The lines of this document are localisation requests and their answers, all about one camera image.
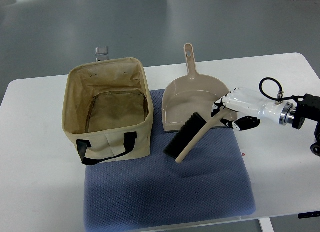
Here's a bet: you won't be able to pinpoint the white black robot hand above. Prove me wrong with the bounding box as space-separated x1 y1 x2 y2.
211 87 295 131

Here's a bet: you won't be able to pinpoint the beige hand broom black bristles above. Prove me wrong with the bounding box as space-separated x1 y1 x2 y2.
164 108 231 163

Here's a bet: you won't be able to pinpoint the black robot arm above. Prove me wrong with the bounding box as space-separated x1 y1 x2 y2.
259 77 320 156

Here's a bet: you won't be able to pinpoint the yellow fabric bag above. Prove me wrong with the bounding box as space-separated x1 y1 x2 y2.
62 57 154 166

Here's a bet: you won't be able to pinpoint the beige plastic dustpan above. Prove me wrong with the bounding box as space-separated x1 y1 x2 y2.
162 43 230 132

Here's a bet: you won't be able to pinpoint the blue mesh cushion mat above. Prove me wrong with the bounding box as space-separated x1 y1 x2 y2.
84 90 256 232

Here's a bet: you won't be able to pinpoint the white table leg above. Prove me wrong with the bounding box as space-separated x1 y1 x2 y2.
258 217 274 232

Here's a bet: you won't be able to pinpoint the black table control panel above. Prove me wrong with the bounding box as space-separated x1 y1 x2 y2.
297 211 320 219

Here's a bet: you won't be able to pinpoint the metal bracket on floor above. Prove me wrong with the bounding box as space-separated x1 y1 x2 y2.
95 46 109 62

